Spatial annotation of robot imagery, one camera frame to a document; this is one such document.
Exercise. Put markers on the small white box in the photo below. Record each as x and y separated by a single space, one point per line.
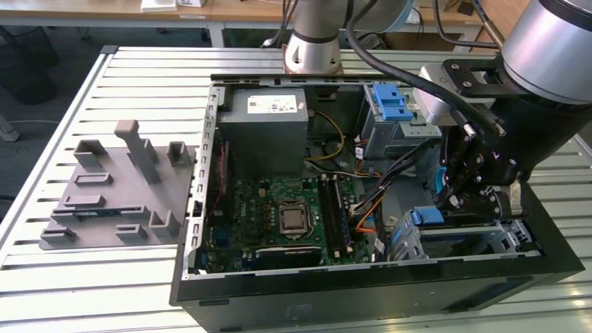
191 2

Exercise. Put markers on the black CPU socket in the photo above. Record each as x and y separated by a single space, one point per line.
293 204

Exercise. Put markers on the large white box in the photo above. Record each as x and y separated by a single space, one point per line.
159 5

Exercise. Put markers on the black open PC case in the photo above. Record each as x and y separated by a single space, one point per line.
325 305

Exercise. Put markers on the grey power supply unit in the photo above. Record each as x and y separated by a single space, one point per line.
263 145

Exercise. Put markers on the green motherboard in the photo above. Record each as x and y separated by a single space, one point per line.
253 225

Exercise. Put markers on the small dark brown box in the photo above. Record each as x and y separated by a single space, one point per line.
463 7

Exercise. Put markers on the dark blue RAM stick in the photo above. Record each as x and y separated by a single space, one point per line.
95 213

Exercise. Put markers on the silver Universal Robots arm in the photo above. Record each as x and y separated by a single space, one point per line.
550 52

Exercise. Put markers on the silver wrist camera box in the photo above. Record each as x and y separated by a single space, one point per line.
437 104

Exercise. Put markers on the wooden desk white frame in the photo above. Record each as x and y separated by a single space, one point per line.
93 10
458 20

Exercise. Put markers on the black graphics card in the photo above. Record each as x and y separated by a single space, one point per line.
287 258

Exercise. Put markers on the black mesh bin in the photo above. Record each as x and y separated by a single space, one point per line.
29 69

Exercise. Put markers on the grey plastic parts rack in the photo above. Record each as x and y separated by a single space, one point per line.
115 194

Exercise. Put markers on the black RAM slot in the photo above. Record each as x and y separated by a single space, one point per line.
330 215

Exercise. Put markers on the grey desk foot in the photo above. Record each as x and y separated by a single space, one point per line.
7 130

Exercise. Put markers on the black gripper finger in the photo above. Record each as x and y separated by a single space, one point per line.
495 203
467 163

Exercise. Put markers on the silver CPU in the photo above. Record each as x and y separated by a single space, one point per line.
293 220

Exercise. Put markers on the blue plastic latch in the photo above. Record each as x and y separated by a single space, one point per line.
391 104

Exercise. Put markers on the grey metal drive cage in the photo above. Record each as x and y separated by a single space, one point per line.
394 138

